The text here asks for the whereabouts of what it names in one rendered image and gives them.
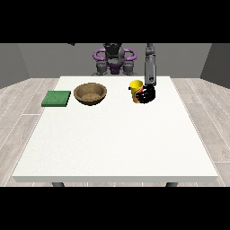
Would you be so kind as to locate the yellow cup with melon print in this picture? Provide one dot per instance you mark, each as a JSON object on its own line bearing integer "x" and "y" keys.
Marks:
{"x": 135, "y": 87}

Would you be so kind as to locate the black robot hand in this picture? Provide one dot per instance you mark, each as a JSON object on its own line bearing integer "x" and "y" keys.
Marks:
{"x": 147, "y": 94}

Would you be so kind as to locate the brown wooden bowl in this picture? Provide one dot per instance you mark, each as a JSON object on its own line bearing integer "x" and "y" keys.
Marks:
{"x": 90, "y": 93}

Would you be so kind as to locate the grey robot trunk purple rings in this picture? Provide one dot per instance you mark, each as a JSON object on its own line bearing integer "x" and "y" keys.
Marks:
{"x": 114, "y": 61}

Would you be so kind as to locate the green square pad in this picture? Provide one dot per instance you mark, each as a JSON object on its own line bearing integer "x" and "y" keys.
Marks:
{"x": 56, "y": 98}

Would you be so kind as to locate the dark table leg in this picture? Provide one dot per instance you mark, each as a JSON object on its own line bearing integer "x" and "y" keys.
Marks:
{"x": 58, "y": 184}
{"x": 172, "y": 184}

